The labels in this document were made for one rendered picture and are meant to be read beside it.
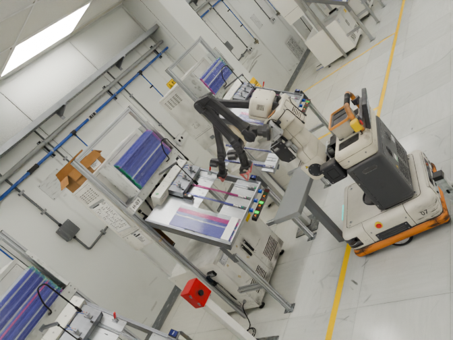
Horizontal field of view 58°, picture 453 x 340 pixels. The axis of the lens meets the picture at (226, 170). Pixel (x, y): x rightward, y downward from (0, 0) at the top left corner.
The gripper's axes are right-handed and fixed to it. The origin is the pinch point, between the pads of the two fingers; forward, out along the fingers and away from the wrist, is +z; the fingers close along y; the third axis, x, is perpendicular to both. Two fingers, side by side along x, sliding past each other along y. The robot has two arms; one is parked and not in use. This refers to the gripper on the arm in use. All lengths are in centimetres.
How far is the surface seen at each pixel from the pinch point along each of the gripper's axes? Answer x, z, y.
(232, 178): 5.7, 2.2, -7.1
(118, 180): -65, -24, 50
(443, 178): 128, -148, 121
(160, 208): -36, 2, 45
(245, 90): -26, -6, -133
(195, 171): -23.9, -4.3, 1.5
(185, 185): -24.6, -4.3, 20.0
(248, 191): 24.3, 1.1, 4.8
